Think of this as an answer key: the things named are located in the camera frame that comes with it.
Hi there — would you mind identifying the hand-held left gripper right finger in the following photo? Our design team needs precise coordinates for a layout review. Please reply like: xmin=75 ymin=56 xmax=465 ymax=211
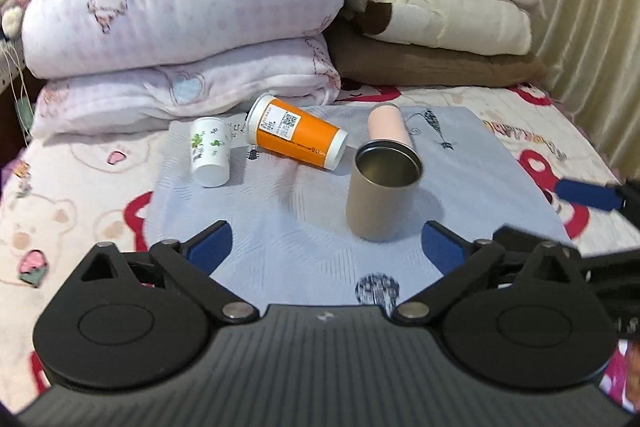
xmin=392 ymin=220 xmax=587 ymax=326

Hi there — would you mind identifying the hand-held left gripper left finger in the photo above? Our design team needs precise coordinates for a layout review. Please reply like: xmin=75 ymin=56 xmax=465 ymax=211
xmin=75 ymin=220 xmax=259 ymax=326

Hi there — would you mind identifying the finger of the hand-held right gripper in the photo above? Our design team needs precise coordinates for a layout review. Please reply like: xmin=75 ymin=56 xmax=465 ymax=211
xmin=492 ymin=227 xmax=640 ymax=303
xmin=554 ymin=178 xmax=640 ymax=228

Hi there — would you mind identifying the tan metal cup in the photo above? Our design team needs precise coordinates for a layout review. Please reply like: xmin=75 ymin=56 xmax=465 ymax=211
xmin=345 ymin=140 xmax=423 ymax=242

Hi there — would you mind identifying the white cup with green print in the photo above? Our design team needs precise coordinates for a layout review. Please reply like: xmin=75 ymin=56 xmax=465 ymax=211
xmin=190 ymin=117 xmax=233 ymax=188

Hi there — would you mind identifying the pink cup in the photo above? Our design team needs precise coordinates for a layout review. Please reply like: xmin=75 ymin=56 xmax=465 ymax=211
xmin=367 ymin=103 xmax=412 ymax=148

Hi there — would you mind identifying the orange paper cup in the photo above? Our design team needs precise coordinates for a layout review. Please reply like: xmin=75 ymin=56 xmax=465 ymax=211
xmin=247 ymin=93 xmax=349 ymax=172

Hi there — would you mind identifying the light blue cloth mat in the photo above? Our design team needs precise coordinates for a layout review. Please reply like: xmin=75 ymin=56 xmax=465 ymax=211
xmin=144 ymin=104 xmax=576 ymax=308

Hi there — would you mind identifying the beige curtain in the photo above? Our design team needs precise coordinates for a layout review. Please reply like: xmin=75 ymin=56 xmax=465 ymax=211
xmin=535 ymin=0 xmax=640 ymax=175

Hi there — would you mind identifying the brown folded blanket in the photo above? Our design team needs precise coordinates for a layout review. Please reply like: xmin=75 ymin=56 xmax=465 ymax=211
xmin=326 ymin=28 xmax=549 ymax=88

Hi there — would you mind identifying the cream and brown blanket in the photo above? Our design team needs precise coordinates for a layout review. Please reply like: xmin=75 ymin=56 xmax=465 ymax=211
xmin=344 ymin=0 xmax=533 ymax=56

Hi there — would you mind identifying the pink checked folded quilt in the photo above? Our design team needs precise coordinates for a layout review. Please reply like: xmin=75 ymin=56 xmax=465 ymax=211
xmin=22 ymin=0 xmax=353 ymax=138

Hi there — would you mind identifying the white cable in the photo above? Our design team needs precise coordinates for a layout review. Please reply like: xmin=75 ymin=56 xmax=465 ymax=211
xmin=0 ymin=41 xmax=32 ymax=142

